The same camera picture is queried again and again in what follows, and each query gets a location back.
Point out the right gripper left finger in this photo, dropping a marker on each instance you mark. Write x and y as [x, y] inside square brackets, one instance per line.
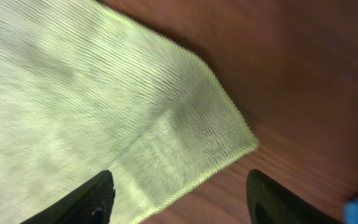
[90, 203]

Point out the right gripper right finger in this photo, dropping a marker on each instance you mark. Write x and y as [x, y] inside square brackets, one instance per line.
[271, 203]

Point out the green microfiber cloth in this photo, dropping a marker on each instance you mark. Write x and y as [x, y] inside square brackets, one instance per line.
[84, 88]

